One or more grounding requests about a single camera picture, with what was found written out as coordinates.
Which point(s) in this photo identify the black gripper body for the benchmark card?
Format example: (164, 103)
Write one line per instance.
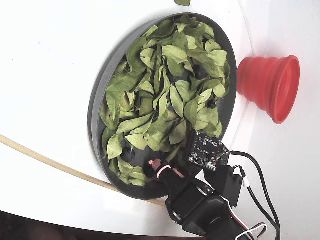
(180, 195)

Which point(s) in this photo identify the black gripper finger with pink tip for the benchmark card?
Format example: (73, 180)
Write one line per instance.
(192, 175)
(172, 182)

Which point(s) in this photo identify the dark blueberry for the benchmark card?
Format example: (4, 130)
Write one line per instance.
(149, 172)
(200, 72)
(211, 104)

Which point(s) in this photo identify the pile of green leaves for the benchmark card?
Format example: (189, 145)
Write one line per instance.
(150, 100)

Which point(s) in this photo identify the dark grey round bowl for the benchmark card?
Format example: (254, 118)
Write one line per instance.
(96, 117)

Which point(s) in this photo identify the red collapsible silicone cup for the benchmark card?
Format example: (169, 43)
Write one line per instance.
(265, 82)

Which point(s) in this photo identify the long wooden stick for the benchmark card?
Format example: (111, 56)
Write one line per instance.
(50, 162)

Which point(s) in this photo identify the single green leaf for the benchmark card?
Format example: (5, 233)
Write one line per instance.
(183, 2)

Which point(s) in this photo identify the black camera circuit board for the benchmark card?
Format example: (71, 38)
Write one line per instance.
(205, 150)

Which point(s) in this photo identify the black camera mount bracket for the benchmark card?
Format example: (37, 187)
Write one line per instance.
(230, 185)

